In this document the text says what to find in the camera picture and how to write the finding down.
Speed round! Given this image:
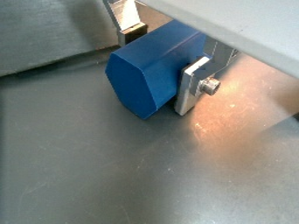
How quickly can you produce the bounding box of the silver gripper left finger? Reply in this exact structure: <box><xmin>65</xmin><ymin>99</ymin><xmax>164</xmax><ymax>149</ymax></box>
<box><xmin>103</xmin><ymin>0</ymin><xmax>148</xmax><ymax>46</ymax></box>

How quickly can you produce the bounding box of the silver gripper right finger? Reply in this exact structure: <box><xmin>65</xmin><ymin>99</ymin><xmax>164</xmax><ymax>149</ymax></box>
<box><xmin>174</xmin><ymin>37</ymin><xmax>239</xmax><ymax>116</ymax></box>

